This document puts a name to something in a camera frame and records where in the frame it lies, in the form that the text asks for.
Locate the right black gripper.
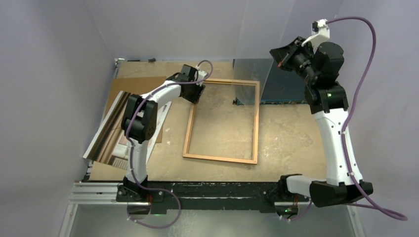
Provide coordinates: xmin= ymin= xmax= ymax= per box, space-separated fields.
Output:
xmin=270 ymin=38 xmax=320 ymax=85

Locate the brown cardboard backing board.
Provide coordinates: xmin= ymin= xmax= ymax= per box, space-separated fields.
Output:
xmin=104 ymin=76 xmax=168 ymax=144

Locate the plant photo print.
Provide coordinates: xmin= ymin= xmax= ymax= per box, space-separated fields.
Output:
xmin=82 ymin=91 xmax=173 ymax=170

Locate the clear acrylic sheet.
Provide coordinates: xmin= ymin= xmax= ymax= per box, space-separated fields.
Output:
xmin=233 ymin=0 xmax=294 ymax=105

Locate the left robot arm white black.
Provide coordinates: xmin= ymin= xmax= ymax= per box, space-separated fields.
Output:
xmin=121 ymin=64 xmax=210 ymax=202

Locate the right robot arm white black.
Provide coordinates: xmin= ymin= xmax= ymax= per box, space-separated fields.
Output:
xmin=270 ymin=37 xmax=374 ymax=207

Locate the black mounting plate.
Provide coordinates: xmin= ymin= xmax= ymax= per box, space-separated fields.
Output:
xmin=116 ymin=181 xmax=308 ymax=214

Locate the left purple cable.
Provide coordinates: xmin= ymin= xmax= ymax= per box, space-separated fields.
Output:
xmin=126 ymin=60 xmax=182 ymax=229

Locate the purple cable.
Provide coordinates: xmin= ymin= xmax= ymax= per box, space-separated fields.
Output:
xmin=280 ymin=16 xmax=409 ymax=222
xmin=126 ymin=60 xmax=182 ymax=229

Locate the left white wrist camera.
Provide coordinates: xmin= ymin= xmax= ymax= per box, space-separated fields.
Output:
xmin=195 ymin=69 xmax=209 ymax=82

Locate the dark blue network switch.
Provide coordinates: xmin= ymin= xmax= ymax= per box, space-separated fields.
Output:
xmin=232 ymin=58 xmax=307 ymax=105

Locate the aluminium rail base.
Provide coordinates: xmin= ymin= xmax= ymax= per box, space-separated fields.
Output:
xmin=71 ymin=181 xmax=308 ymax=204

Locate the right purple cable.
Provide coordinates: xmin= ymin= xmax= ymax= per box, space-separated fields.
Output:
xmin=280 ymin=16 xmax=409 ymax=222

